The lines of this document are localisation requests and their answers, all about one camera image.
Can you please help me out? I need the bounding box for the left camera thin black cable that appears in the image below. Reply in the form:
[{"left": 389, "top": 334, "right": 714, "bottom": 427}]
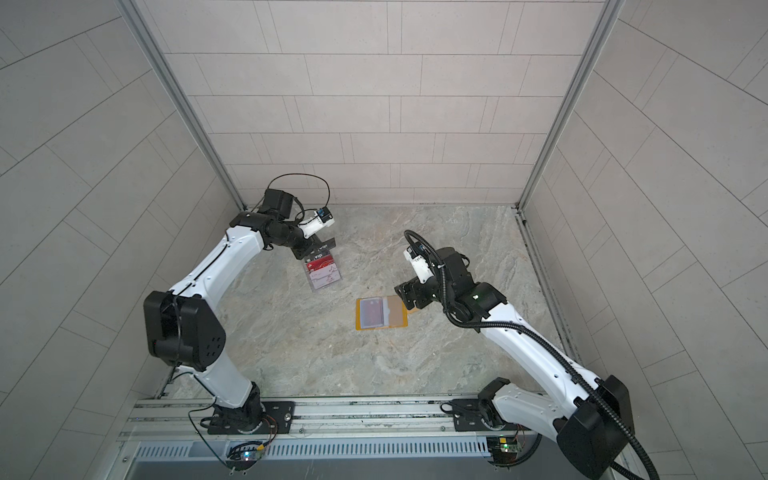
[{"left": 254, "top": 172, "right": 332, "bottom": 226}]

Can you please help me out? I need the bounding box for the right green circuit board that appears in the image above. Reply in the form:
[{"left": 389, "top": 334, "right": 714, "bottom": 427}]
[{"left": 486, "top": 437, "right": 521, "bottom": 468}]

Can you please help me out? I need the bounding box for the aluminium mounting rail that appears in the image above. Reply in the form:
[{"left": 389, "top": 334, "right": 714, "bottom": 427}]
[{"left": 118, "top": 385, "right": 578, "bottom": 441}]

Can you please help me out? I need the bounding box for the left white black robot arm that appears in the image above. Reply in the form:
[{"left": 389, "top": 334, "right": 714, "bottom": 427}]
[{"left": 143, "top": 189, "right": 335, "bottom": 433}]

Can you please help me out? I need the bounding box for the yellow leather card holder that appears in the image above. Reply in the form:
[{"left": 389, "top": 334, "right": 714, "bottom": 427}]
[{"left": 355, "top": 296, "right": 408, "bottom": 331}]

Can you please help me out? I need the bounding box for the white pink card in box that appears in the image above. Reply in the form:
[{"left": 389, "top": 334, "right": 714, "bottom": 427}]
[{"left": 309, "top": 265, "right": 341, "bottom": 290}]

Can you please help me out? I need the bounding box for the red card in box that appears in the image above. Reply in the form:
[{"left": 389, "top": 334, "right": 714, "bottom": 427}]
[{"left": 306, "top": 254, "right": 335, "bottom": 272}]

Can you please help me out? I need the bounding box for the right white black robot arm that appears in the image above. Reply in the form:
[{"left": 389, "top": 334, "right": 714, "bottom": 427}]
[{"left": 395, "top": 244, "right": 636, "bottom": 479}]

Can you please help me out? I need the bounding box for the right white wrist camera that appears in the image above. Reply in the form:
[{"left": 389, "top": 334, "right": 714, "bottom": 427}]
[{"left": 404, "top": 247, "right": 434, "bottom": 284}]

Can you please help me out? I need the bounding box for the black VIP card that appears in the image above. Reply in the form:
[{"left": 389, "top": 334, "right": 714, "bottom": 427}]
[{"left": 304, "top": 250, "right": 331, "bottom": 263}]

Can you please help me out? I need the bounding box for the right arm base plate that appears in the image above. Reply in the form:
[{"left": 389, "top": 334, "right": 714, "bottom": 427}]
[{"left": 440, "top": 399, "right": 527, "bottom": 433}]

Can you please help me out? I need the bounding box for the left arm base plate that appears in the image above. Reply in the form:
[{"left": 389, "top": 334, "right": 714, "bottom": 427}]
[{"left": 199, "top": 401, "right": 296, "bottom": 435}]

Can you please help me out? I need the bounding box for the black corrugated cable conduit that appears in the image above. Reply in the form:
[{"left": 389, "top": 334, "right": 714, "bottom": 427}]
[{"left": 403, "top": 229, "right": 661, "bottom": 480}]

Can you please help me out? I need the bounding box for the white vent grille strip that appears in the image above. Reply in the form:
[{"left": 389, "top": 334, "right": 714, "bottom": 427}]
[{"left": 134, "top": 436, "right": 490, "bottom": 462}]

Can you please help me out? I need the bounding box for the clear acrylic card box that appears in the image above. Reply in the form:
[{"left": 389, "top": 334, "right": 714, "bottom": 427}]
[{"left": 304, "top": 251, "right": 342, "bottom": 291}]

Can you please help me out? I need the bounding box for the left green circuit board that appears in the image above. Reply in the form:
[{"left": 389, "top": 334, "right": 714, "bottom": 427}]
[{"left": 226, "top": 441, "right": 267, "bottom": 471}]

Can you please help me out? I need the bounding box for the green circuit board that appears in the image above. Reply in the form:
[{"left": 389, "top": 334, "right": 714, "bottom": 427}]
[
  {"left": 226, "top": 441, "right": 267, "bottom": 471},
  {"left": 486, "top": 437, "right": 521, "bottom": 468}
]

